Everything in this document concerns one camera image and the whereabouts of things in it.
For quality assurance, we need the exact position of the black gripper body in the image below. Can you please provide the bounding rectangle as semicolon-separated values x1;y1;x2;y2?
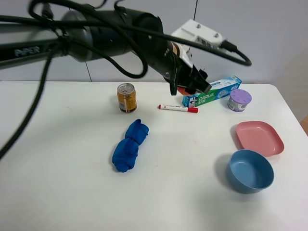
145;41;192;82

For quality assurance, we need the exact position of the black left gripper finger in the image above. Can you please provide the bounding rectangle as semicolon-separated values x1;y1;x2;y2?
183;66;212;94

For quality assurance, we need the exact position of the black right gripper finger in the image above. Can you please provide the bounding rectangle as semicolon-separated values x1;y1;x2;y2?
169;67;178;96

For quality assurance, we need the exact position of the rainbow speckled squishy ball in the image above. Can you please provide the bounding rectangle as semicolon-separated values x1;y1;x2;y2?
177;87;194;96

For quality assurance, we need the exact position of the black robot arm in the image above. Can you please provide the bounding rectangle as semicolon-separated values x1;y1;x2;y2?
0;10;211;95

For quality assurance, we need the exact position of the Darlie toothpaste box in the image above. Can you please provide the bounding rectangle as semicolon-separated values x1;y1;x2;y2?
182;76;242;107

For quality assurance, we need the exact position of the red white marker pen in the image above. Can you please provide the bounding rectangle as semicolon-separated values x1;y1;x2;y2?
157;104;198;113

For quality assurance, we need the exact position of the purple lidded small tub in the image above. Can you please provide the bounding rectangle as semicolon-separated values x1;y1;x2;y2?
227;89;252;112

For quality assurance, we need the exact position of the gold drink can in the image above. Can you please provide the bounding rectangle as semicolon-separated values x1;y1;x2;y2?
117;83;137;113

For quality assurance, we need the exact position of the pink square plate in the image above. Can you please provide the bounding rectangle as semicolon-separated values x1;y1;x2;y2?
235;121;284;157

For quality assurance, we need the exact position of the crumpled blue cloth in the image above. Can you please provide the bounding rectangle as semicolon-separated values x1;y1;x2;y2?
112;119;149;173

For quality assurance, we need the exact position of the blue plastic bowl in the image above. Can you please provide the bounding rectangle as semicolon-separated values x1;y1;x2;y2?
226;149;274;194

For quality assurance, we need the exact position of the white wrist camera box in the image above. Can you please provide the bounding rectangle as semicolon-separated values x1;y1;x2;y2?
171;19;226;49

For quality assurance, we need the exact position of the black cable bundle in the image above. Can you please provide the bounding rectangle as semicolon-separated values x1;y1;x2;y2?
0;0;252;161

